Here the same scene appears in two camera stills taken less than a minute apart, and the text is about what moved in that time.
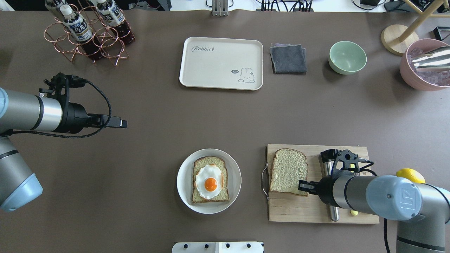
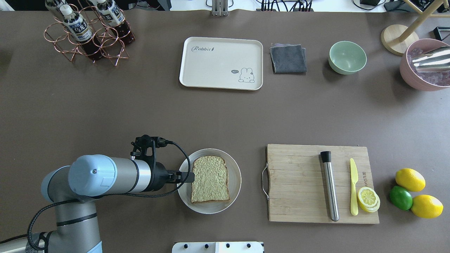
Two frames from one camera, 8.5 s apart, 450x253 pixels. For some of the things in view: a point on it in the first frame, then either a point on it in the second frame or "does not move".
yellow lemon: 411,174 does not move
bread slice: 289,166 -> 211,182
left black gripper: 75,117 -> 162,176
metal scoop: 439,61 does not move
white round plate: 209,181 does not move
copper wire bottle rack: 83,31 does not move
